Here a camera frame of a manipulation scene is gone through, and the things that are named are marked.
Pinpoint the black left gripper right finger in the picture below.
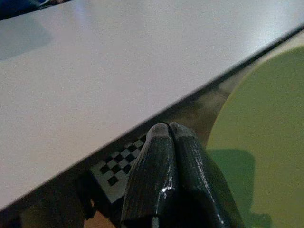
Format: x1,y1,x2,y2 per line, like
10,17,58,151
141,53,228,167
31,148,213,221
169,122,245,228

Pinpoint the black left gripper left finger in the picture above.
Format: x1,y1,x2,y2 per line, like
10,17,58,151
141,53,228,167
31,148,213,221
120,123,180,228

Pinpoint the light green round plate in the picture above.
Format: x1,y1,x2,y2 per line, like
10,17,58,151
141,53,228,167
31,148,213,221
206,46,304,228

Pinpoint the white table with black legs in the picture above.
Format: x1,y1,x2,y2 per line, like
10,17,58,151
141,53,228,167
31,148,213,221
0,0,304,212

